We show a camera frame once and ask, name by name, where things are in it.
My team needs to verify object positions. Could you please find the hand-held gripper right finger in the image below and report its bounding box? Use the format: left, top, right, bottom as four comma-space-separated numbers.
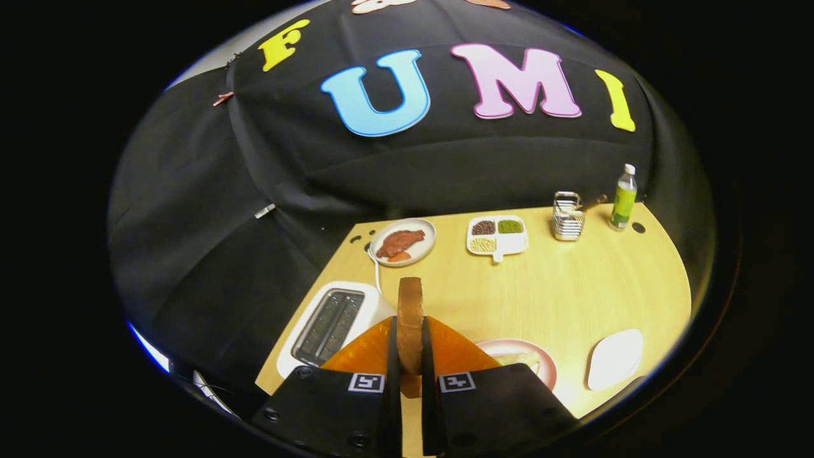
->
420, 316, 579, 457

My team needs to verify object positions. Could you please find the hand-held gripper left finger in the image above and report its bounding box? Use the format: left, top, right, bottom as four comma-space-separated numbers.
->
249, 316, 403, 457

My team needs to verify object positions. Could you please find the toasted bread slice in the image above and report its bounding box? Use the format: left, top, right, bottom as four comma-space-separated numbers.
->
397, 277, 425, 398

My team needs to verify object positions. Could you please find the green lettuce leaf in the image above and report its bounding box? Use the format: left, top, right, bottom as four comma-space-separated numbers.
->
495, 352, 542, 377

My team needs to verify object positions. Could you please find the white toaster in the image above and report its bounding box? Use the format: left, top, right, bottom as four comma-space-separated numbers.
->
277, 281, 398, 380

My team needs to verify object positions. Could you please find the pink round plate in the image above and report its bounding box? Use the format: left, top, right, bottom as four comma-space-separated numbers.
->
476, 338, 558, 391

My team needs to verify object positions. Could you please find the brown meat piece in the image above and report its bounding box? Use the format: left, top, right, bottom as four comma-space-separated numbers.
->
376, 230, 426, 259

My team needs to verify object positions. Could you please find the round beige plate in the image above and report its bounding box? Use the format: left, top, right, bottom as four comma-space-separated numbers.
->
368, 218, 437, 267

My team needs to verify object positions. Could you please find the white divided dish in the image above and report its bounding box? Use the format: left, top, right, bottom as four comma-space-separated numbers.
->
466, 215, 529, 263

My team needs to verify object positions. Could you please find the white square plate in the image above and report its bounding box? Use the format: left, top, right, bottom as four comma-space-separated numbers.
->
586, 328, 644, 391

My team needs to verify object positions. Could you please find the black backdrop cloth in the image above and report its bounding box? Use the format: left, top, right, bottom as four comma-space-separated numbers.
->
108, 0, 707, 408

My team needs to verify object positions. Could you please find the green labelled plastic bottle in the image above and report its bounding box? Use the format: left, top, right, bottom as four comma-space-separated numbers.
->
609, 163, 638, 232

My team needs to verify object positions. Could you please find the metal wire utensil holder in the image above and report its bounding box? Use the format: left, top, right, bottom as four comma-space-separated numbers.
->
551, 191, 586, 241

